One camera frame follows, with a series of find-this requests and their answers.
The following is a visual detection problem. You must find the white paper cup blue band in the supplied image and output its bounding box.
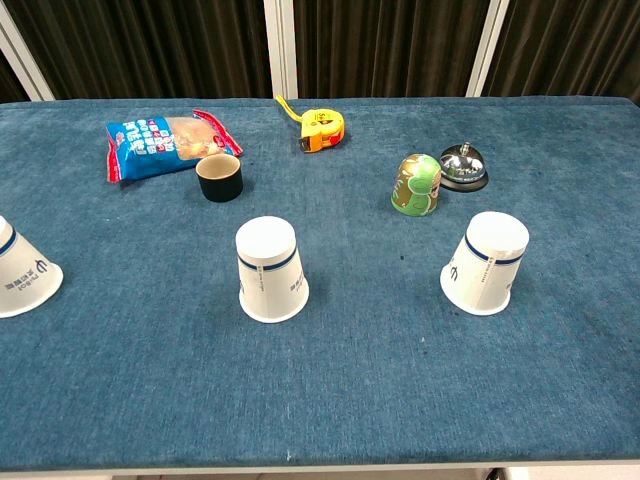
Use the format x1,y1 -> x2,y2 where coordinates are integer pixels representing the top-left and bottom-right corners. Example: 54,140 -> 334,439
235,216 -> 311,324
439,210 -> 531,317
0,215 -> 65,320

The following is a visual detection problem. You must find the yellow tape measure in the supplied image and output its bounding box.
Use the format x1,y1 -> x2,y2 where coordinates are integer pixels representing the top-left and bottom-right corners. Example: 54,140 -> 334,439
275,94 -> 346,154

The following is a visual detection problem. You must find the green painted nesting doll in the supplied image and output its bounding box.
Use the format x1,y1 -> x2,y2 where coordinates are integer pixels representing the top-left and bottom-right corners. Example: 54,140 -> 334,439
390,153 -> 444,219

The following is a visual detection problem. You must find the black cylindrical cup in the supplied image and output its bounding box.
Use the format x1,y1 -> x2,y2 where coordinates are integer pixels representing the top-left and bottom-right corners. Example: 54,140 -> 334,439
195,153 -> 245,203

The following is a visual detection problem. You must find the blue table cloth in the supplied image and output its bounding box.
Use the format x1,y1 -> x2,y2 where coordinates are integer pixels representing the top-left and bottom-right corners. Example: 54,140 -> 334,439
0,96 -> 640,474

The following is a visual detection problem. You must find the chrome desk call bell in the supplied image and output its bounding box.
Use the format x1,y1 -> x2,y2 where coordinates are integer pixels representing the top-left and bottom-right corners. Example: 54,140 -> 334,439
439,141 -> 490,193

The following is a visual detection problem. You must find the blue red snack bag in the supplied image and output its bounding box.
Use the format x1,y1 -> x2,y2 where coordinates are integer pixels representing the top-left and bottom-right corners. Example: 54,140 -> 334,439
104,108 -> 245,184

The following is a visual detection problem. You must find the dark pleated curtain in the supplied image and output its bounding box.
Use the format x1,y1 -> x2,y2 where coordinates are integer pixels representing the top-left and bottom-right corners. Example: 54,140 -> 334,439
3,0 -> 267,101
293,0 -> 492,100
482,0 -> 640,103

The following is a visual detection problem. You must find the white frame post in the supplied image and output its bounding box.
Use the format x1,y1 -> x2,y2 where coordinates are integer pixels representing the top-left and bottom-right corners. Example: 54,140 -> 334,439
262,0 -> 299,100
465,0 -> 517,98
0,5 -> 55,103

